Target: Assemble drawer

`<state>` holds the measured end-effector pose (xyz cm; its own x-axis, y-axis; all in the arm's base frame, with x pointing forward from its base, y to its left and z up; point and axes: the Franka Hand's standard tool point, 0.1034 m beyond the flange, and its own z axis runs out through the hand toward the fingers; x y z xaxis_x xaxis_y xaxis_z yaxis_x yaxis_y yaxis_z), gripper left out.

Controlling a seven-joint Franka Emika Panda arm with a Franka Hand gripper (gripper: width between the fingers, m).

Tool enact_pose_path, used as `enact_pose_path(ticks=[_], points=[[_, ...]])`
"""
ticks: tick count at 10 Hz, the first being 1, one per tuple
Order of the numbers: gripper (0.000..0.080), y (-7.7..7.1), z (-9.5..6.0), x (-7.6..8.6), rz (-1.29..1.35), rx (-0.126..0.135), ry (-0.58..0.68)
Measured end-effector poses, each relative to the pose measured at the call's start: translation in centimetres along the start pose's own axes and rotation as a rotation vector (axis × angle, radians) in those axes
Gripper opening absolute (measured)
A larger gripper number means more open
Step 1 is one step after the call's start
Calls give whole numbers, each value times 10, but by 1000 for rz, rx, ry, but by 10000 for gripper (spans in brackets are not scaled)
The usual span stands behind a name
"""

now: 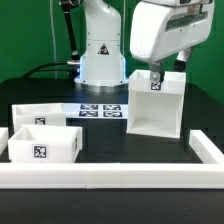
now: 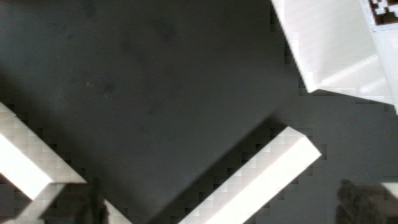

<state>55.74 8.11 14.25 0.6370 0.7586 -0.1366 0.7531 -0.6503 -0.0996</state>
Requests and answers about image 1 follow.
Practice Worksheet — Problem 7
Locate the white drawer cabinet box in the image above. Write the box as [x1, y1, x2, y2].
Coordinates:
[126, 70, 186, 138]

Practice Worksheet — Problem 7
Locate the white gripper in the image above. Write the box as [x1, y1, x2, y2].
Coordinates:
[130, 0, 215, 84]

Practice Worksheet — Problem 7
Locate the white front drawer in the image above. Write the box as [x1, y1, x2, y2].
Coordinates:
[8, 125, 82, 163]

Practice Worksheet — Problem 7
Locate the white drawer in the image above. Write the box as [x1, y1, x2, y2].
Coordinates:
[12, 103, 66, 132]
[8, 125, 82, 163]

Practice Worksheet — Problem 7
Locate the white hanging cable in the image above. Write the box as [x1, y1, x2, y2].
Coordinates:
[49, 0, 58, 80]

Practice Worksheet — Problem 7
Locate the black cable on base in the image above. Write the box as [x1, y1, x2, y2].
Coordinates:
[21, 61, 81, 80]

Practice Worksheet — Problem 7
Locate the white U-shaped fence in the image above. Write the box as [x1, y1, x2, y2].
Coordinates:
[0, 130, 224, 189]

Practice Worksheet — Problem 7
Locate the white marker sheet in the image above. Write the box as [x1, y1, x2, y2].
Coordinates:
[63, 103, 128, 119]

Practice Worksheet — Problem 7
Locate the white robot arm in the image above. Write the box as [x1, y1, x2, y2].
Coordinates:
[60, 0, 215, 91]

